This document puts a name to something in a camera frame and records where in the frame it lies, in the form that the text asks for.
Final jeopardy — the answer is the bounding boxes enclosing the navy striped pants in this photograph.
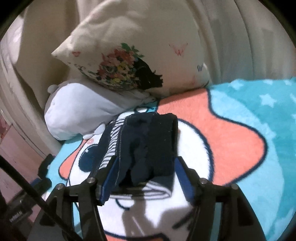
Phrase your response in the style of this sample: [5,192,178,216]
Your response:
[90,112,178,200]

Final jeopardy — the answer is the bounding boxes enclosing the pink cabinet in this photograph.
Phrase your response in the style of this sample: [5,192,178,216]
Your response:
[1,117,44,202]

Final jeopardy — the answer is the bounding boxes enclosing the teal cartoon fleece blanket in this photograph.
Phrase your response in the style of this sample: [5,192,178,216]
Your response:
[46,77,296,241]

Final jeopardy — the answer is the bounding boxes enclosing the grey white plush pillow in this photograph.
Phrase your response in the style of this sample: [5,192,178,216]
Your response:
[44,78,155,141]

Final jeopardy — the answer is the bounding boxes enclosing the cream floral print pillow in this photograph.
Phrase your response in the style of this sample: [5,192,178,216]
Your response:
[52,1,211,96]

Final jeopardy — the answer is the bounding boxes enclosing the beige curtain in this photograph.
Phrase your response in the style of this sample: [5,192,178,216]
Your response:
[1,1,295,157]

